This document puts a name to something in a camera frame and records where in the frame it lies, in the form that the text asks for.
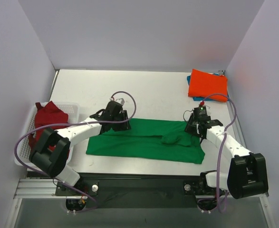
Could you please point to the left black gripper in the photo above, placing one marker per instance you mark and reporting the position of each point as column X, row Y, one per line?
column 123, row 121

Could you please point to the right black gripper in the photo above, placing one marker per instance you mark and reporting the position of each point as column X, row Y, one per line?
column 191, row 127

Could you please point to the green t-shirt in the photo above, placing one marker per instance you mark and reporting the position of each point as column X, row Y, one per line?
column 149, row 139

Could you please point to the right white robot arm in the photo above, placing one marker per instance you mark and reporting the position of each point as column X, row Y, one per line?
column 247, row 173

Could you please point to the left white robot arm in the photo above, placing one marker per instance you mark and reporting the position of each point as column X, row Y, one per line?
column 50, row 153

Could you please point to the folded orange t-shirt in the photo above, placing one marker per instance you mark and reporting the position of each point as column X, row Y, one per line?
column 203, row 84

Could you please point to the white plastic basket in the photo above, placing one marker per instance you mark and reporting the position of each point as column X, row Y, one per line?
column 23, row 149

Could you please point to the dark red t-shirt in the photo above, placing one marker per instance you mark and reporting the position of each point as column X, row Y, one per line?
column 48, row 114

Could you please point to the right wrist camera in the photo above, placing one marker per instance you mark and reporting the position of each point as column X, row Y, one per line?
column 202, row 104

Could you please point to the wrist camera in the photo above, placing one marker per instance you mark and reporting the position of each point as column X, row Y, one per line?
column 202, row 104
column 120, row 101

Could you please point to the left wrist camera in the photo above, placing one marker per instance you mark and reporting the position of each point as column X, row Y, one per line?
column 120, row 101

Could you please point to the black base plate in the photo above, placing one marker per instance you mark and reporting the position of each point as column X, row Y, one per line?
column 130, row 201

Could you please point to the aluminium frame rail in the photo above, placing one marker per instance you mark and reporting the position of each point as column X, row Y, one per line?
column 34, row 187

